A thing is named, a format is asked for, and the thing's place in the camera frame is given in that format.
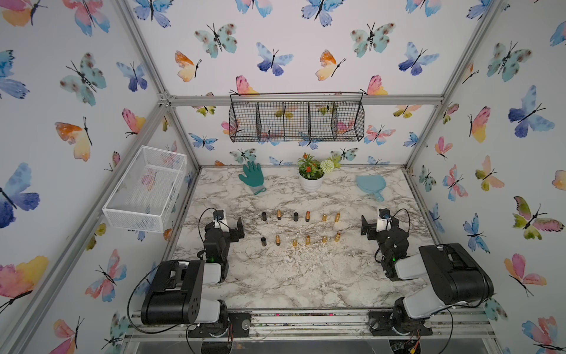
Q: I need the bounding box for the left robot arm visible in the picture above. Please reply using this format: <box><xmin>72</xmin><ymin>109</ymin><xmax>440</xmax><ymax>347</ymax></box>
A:
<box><xmin>140</xmin><ymin>218</ymin><xmax>245</xmax><ymax>327</ymax></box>

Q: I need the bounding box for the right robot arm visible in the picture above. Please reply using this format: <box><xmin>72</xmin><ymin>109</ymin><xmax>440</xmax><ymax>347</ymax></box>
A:
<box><xmin>361</xmin><ymin>216</ymin><xmax>495</xmax><ymax>333</ymax></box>

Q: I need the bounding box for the teal hand-shaped silicone mat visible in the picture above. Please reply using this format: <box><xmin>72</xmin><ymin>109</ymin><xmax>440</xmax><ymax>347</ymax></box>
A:
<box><xmin>239</xmin><ymin>162</ymin><xmax>267</xmax><ymax>196</ymax></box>

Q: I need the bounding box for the white flower pot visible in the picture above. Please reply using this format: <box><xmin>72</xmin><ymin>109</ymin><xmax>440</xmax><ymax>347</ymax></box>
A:
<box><xmin>299</xmin><ymin>175</ymin><xmax>324</xmax><ymax>193</ymax></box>

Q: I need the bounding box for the artificial flower plant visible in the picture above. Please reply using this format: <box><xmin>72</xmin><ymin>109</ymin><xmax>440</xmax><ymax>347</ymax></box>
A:
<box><xmin>298</xmin><ymin>153</ymin><xmax>341</xmax><ymax>181</ymax></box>

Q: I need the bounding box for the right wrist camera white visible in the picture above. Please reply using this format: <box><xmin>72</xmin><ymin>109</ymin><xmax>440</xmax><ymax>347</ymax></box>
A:
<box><xmin>376</xmin><ymin>208</ymin><xmax>391</xmax><ymax>232</ymax></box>

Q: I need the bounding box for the light blue handled dish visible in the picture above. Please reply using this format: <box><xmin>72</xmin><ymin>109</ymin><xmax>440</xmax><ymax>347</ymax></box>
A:
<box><xmin>356</xmin><ymin>175</ymin><xmax>386</xmax><ymax>202</ymax></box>

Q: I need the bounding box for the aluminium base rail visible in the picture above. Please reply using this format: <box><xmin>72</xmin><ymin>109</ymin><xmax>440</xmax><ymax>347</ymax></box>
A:
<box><xmin>123</xmin><ymin>308</ymin><xmax>496</xmax><ymax>342</ymax></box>

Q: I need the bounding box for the white mesh wall basket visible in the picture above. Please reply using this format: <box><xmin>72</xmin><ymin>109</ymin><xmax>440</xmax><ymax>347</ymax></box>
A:
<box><xmin>103</xmin><ymin>145</ymin><xmax>187</xmax><ymax>233</ymax></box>

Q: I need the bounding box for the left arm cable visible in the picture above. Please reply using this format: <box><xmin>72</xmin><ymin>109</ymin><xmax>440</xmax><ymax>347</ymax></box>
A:
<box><xmin>126</xmin><ymin>206</ymin><xmax>231</xmax><ymax>336</ymax></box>

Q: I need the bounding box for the black wire wall basket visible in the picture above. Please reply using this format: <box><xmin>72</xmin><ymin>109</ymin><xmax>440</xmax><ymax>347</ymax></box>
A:
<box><xmin>225</xmin><ymin>92</ymin><xmax>366</xmax><ymax>143</ymax></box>

